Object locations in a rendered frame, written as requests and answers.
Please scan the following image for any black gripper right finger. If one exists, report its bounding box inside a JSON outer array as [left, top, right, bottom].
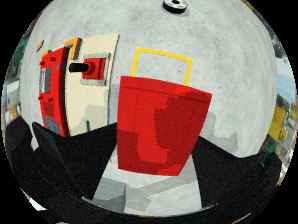
[[192, 136, 266, 208]]

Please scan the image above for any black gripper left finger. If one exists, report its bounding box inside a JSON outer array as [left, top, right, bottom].
[[32, 123, 117, 201]]

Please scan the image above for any small black toy tyre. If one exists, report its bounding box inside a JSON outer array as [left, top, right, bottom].
[[162, 0, 188, 14]]

